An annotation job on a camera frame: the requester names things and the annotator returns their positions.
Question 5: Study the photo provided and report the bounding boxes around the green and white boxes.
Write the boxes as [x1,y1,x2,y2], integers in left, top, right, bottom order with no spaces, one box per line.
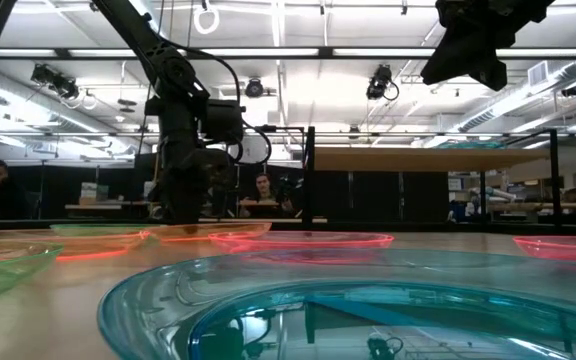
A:
[80,182,110,206]

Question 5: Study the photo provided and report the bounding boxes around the white sign board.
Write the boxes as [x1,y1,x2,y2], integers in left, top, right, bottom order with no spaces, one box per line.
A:
[240,134,268,167]

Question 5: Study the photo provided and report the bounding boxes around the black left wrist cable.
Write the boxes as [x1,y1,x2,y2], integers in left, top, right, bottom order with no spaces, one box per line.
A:
[167,39,273,166]

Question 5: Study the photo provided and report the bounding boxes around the black background rig frame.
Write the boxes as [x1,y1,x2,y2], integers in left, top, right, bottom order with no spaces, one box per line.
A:
[247,123,307,221]

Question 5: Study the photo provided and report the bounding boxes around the black gantry bar with lights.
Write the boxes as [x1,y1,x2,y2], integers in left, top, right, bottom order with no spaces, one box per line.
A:
[0,46,576,61]

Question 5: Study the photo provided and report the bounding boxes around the pink translucent plastic plate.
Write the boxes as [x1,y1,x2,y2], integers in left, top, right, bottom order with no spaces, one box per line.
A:
[208,230,395,255]
[512,235,576,266]

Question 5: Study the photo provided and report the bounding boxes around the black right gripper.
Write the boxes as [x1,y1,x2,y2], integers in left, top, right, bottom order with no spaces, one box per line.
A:
[420,0,557,92]

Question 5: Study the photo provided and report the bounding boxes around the wooden background desk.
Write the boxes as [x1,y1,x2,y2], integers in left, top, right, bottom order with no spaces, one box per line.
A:
[65,202,152,210]

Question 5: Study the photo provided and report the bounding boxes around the wooden shelf with black frame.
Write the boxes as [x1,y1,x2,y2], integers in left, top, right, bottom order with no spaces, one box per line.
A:
[301,126,563,231]

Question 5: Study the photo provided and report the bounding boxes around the white cable loop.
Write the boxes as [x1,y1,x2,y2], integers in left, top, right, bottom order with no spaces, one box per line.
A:
[192,3,221,36]

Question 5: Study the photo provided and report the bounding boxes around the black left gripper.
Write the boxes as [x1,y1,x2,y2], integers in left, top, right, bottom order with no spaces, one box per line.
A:
[150,144,239,226]

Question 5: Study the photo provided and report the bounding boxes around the black camera on mount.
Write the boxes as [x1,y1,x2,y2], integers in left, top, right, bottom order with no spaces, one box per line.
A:
[30,63,80,100]

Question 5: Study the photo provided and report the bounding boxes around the black monitor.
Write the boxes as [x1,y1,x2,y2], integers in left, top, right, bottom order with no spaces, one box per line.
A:
[134,151,163,201]

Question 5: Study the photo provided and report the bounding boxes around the round black ceiling camera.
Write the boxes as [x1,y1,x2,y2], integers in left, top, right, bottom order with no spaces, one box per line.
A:
[244,77,265,99]

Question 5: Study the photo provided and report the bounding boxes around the black camera with cable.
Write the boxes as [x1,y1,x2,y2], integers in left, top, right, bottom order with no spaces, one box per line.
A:
[365,63,400,102]

